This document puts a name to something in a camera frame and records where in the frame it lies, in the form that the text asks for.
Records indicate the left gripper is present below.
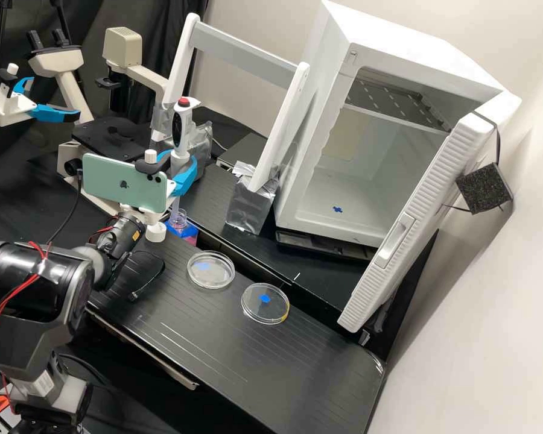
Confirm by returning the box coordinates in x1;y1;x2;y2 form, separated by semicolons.
0;76;81;126

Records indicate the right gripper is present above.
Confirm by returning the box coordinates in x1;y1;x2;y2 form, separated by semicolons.
117;151;198;228

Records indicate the pipette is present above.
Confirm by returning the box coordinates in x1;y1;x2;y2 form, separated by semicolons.
170;95;196;225

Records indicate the cream microscope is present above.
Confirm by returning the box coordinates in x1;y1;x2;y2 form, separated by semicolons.
26;26;173;217

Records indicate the black platform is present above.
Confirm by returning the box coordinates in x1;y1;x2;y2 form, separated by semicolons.
84;228;386;434
180;162;392;349
216;132;272;175

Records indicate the blue bottle holder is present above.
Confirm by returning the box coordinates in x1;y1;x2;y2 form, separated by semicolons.
165;221;201;246

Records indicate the petri dish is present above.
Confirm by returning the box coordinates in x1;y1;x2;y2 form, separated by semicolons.
186;250;236;291

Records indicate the incubator door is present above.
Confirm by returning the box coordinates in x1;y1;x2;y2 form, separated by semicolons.
337;110;515;334

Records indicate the white incubator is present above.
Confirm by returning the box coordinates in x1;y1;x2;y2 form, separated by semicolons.
271;0;524;250

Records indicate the right wrist camera phone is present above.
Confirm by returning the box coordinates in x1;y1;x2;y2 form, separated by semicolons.
80;148;178;214

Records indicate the black cable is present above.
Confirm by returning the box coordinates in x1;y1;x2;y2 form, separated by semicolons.
128;250;167;303
45;169;85;247

